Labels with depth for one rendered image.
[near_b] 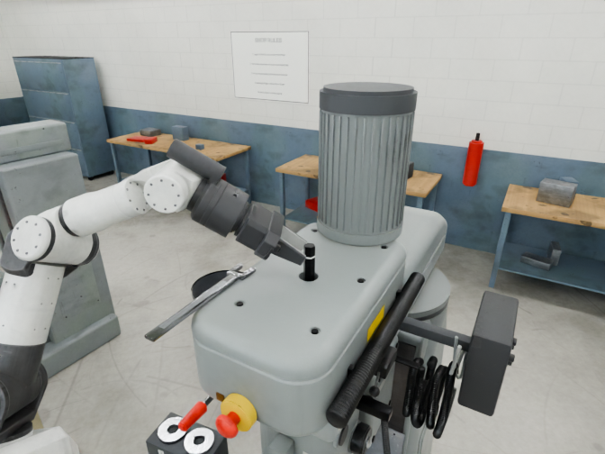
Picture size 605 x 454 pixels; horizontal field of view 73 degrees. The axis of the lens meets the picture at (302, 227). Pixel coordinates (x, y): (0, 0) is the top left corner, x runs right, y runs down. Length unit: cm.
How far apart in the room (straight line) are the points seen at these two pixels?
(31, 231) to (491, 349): 91
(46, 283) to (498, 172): 458
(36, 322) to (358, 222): 63
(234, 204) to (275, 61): 506
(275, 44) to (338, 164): 490
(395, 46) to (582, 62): 179
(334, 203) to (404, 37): 420
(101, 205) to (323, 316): 42
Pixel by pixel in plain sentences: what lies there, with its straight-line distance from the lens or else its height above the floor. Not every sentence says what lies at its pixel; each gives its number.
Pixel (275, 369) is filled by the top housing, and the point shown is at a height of 187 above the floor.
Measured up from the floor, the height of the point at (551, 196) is 95.
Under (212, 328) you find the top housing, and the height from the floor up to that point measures 189.
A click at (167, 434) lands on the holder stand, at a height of 119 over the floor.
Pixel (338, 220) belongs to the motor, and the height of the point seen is 194.
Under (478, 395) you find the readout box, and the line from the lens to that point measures 107.
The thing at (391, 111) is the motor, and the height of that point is 218.
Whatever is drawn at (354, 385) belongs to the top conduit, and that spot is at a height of 181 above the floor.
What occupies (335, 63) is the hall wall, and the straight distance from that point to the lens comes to 530.
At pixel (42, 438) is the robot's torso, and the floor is 166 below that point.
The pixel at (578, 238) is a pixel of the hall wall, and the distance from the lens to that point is 518.
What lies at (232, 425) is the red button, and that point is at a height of 177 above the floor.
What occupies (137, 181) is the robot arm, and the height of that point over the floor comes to 207.
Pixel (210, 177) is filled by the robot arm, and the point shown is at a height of 209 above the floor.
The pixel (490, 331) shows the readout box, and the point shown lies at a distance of 100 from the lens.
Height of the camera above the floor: 230
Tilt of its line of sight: 25 degrees down
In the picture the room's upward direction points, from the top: straight up
